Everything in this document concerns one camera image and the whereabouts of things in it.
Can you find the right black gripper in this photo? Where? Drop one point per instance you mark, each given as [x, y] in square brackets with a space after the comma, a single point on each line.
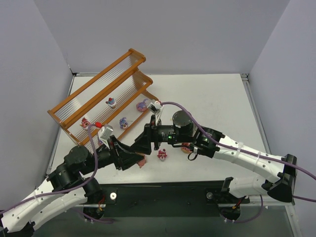
[153, 133]

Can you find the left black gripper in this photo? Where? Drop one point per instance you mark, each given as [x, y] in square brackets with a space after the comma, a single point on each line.
[115, 152]

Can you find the pink ice cream toy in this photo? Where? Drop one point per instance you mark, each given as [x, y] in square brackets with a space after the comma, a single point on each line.
[142, 162]

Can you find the small purple bunny toy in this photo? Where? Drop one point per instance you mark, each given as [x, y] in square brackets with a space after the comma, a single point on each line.
[123, 123]

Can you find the blue cupcake toy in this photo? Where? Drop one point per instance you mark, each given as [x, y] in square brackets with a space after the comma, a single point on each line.
[111, 103]

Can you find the pink bear cupcake toy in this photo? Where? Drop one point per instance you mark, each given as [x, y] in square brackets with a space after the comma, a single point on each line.
[84, 123]

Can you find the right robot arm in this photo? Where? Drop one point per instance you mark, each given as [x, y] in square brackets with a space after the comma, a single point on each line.
[275, 175]

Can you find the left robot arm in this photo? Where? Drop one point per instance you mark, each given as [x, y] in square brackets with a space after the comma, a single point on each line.
[71, 183]

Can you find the orange three-tier acrylic shelf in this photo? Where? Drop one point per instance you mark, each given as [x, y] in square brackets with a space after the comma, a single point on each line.
[121, 80]

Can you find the pink bear cake toy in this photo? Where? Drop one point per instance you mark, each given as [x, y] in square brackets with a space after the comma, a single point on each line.
[162, 155]

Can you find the strawberry bear donut toy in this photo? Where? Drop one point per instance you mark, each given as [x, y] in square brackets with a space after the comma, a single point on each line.
[185, 147]

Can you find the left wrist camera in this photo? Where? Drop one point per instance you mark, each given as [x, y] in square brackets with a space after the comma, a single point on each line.
[104, 132]

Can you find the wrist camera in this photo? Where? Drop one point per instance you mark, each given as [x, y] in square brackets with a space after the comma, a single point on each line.
[104, 132]
[156, 108]

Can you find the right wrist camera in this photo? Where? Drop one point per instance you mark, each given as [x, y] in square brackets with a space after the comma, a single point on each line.
[156, 108]

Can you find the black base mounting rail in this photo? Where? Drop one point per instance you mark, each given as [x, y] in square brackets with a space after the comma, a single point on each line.
[173, 199]

